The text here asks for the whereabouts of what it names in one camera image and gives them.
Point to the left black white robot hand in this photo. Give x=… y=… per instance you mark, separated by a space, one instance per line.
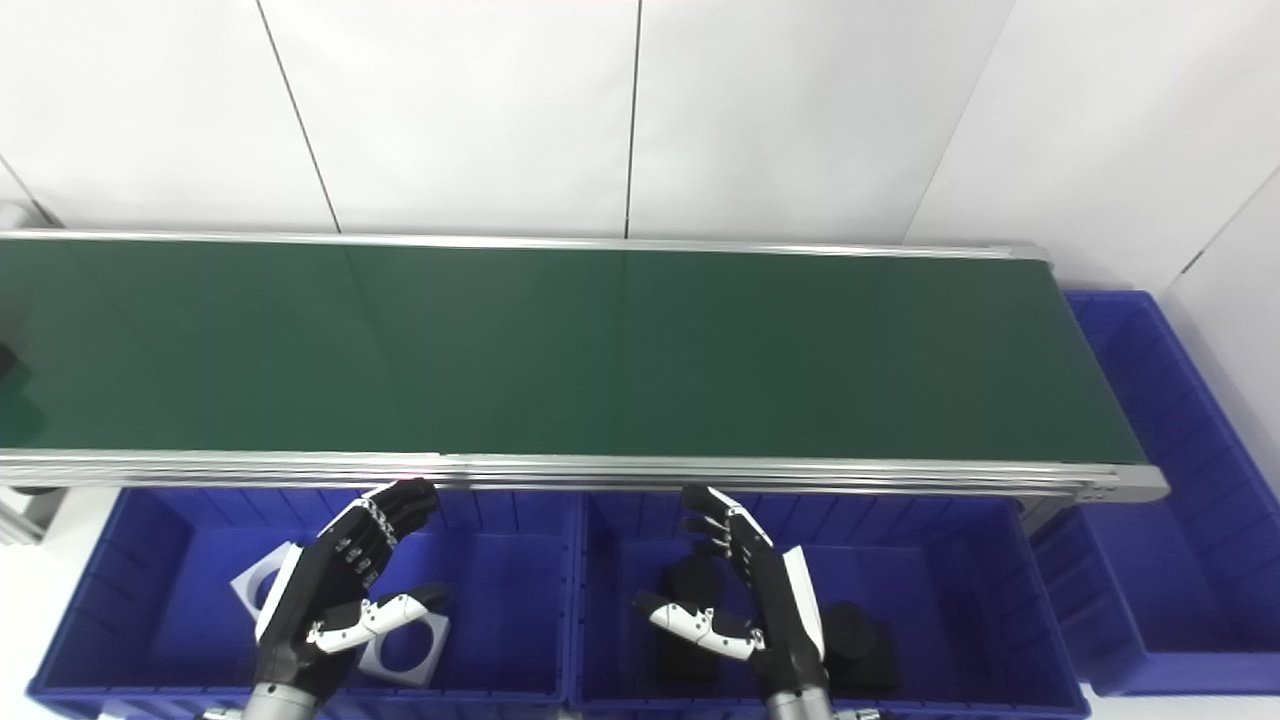
x=310 y=600

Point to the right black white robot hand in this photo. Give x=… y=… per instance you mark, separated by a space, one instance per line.
x=775 y=610

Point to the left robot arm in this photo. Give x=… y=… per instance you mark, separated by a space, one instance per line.
x=280 y=704

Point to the white square part with hole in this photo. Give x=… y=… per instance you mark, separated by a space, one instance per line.
x=372 y=665
x=250 y=585

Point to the black cylinder-on-base part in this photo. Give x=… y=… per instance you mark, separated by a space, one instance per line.
x=690 y=585
x=860 y=645

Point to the green conveyor belt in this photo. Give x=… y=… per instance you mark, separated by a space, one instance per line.
x=600 y=350
x=700 y=473

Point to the blue plastic bin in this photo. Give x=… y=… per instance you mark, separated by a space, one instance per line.
x=1170 y=560
x=940 y=570
x=500 y=590

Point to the aluminium conveyor leg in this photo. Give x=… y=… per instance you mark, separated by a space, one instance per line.
x=25 y=515
x=1045 y=515

